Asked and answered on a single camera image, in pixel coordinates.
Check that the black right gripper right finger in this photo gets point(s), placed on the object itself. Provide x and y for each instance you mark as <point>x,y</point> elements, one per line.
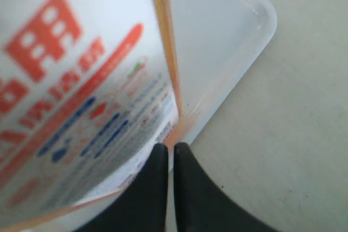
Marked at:
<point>200,205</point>

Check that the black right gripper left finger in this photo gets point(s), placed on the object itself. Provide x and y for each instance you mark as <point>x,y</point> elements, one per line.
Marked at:
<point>142,206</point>

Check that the orange pump soap bottle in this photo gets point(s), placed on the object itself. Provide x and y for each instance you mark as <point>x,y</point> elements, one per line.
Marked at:
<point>87,88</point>

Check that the white rectangular foam tray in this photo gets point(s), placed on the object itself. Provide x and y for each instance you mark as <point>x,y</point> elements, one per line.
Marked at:
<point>216,42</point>

